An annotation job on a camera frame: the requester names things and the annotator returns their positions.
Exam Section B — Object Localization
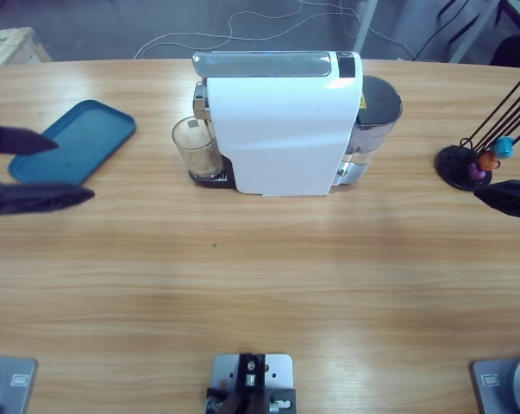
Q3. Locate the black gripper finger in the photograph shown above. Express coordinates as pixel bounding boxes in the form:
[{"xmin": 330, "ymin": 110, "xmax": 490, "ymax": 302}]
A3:
[{"xmin": 473, "ymin": 179, "xmax": 520, "ymax": 222}]

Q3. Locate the clear glass cup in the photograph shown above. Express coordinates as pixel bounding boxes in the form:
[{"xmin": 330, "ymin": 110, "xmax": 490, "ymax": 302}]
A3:
[{"xmin": 171, "ymin": 116, "xmax": 225, "ymax": 181}]

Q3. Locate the silver coffee machine lever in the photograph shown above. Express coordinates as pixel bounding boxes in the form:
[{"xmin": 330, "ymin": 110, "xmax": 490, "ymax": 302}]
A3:
[{"xmin": 191, "ymin": 50, "xmax": 335, "ymax": 80}]

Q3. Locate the turquoise coffee capsule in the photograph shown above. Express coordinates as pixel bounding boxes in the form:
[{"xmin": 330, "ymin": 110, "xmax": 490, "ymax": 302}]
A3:
[{"xmin": 492, "ymin": 136, "xmax": 516, "ymax": 159}]

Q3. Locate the orange coffee capsule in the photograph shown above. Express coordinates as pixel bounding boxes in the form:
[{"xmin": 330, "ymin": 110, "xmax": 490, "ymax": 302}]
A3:
[{"xmin": 477, "ymin": 151, "xmax": 500, "ymax": 172}]

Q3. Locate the white capsule coffee machine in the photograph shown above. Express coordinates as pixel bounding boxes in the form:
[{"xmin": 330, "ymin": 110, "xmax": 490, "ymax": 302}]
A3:
[{"xmin": 188, "ymin": 50, "xmax": 404, "ymax": 198}]

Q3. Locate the blue rectangular plastic tray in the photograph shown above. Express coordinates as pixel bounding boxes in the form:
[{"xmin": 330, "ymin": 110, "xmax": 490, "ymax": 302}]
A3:
[{"xmin": 8, "ymin": 99, "xmax": 138, "ymax": 187}]

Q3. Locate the black capsule holder with rods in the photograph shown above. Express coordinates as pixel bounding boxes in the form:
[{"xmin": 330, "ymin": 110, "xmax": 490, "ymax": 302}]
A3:
[{"xmin": 435, "ymin": 71, "xmax": 520, "ymax": 192}]

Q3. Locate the black chair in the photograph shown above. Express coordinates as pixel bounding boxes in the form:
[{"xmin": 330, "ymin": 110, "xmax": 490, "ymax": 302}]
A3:
[{"xmin": 491, "ymin": 33, "xmax": 520, "ymax": 70}]

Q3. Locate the light wooden crate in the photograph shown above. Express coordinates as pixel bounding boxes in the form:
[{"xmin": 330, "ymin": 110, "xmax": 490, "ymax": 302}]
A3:
[{"xmin": 0, "ymin": 27, "xmax": 53, "ymax": 69}]

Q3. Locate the clear water tank black lid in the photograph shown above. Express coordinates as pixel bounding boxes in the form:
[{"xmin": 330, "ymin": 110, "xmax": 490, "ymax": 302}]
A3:
[{"xmin": 331, "ymin": 75, "xmax": 404, "ymax": 193}]

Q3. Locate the black metal grid drip tray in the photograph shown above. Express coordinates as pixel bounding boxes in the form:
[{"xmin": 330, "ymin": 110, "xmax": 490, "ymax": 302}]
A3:
[{"xmin": 188, "ymin": 154, "xmax": 237, "ymax": 190}]

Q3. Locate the white slanted metal post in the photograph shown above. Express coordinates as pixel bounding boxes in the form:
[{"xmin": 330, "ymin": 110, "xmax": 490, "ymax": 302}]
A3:
[{"xmin": 451, "ymin": 0, "xmax": 500, "ymax": 64}]

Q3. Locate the black floor cable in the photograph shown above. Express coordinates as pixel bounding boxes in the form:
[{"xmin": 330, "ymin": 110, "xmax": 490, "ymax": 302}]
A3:
[{"xmin": 414, "ymin": 8, "xmax": 480, "ymax": 61}]

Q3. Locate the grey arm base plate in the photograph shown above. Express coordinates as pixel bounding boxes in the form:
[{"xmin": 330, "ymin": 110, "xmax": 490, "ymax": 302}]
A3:
[
  {"xmin": 469, "ymin": 354, "xmax": 520, "ymax": 414},
  {"xmin": 0, "ymin": 354, "xmax": 40, "ymax": 414}
]

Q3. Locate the white floor cable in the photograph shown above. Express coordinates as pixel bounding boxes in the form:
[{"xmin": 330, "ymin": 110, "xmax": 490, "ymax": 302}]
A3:
[{"xmin": 133, "ymin": 0, "xmax": 416, "ymax": 61}]

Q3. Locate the white upright metal post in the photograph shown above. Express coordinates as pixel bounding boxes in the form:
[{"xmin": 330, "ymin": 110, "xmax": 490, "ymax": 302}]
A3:
[{"xmin": 353, "ymin": 0, "xmax": 379, "ymax": 55}]

